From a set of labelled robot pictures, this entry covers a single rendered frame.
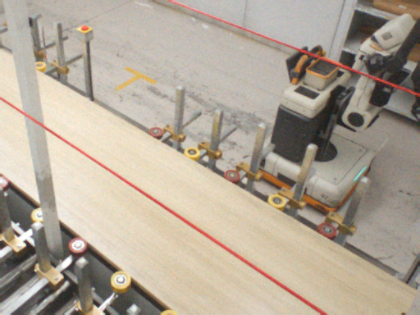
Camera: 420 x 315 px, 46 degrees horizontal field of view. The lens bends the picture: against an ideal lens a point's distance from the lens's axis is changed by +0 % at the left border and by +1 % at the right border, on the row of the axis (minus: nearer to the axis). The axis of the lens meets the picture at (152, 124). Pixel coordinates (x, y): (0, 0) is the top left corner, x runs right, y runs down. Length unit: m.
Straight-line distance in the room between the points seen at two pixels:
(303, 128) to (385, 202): 0.93
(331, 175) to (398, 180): 0.74
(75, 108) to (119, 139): 0.38
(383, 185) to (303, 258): 1.94
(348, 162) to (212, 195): 1.56
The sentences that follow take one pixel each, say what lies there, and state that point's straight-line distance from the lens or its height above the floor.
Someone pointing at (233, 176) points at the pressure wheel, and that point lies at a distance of 2.44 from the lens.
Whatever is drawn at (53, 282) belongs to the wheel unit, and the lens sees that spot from 2.10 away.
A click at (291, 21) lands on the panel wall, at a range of 5.24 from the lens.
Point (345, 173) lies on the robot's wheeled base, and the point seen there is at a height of 0.28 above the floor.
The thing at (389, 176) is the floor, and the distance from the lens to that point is 4.15.
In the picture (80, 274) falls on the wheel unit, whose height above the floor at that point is 1.09.
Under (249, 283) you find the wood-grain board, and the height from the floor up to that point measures 0.90.
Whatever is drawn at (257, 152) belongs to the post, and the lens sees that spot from 2.45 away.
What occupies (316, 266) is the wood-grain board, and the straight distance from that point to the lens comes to 2.19.
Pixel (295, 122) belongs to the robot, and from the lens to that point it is 3.35.
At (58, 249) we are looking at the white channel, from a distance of 2.26.
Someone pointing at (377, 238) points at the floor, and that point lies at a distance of 3.66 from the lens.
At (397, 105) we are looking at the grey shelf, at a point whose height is 0.14.
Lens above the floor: 2.60
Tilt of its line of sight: 39 degrees down
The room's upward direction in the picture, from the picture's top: 2 degrees clockwise
